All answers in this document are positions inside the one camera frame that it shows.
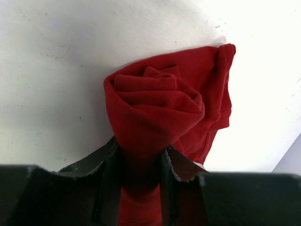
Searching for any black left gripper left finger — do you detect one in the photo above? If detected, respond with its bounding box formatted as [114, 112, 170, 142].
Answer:
[0, 137, 121, 226]

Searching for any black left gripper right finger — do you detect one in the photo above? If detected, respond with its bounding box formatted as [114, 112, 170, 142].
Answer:
[160, 146, 301, 226]

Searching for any dark red t shirt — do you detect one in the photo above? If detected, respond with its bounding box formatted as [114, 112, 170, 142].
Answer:
[103, 44, 236, 226]

